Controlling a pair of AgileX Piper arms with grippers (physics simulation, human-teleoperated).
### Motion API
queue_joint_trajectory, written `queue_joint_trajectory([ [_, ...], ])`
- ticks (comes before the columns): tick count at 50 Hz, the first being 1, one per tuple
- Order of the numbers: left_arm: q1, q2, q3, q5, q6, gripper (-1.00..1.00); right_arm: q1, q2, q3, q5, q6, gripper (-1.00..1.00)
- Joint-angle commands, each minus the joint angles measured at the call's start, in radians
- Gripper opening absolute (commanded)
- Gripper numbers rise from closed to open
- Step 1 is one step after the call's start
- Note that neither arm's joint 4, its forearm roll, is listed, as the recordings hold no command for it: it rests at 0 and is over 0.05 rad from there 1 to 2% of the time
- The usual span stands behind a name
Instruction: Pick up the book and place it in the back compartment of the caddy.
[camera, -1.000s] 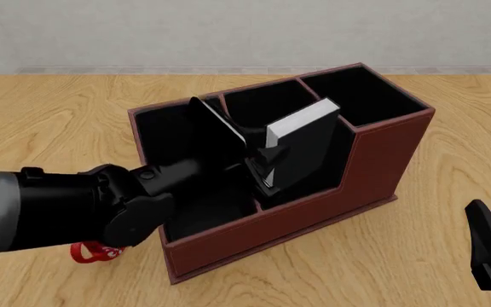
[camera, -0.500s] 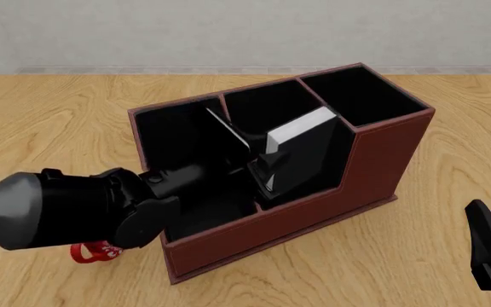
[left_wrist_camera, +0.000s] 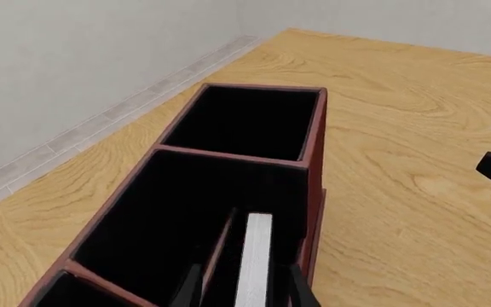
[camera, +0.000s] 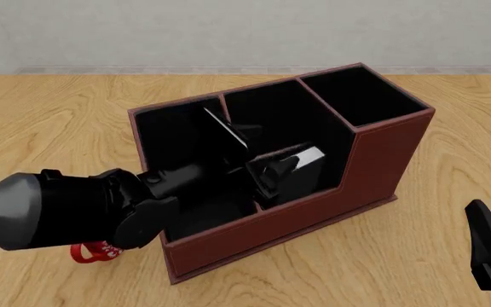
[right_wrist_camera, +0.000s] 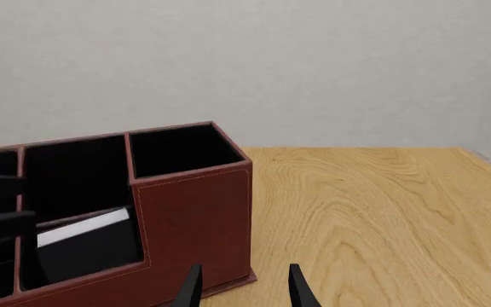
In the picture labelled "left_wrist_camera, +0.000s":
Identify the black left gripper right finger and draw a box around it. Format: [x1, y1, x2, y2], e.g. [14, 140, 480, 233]
[288, 264, 321, 307]

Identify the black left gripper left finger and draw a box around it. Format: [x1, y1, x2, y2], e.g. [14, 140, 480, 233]
[169, 263, 205, 307]

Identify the book with white pages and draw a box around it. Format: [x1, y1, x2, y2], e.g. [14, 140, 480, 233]
[230, 211, 281, 307]

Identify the red-brown desk caddy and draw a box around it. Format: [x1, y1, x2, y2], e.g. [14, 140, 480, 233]
[17, 82, 329, 307]

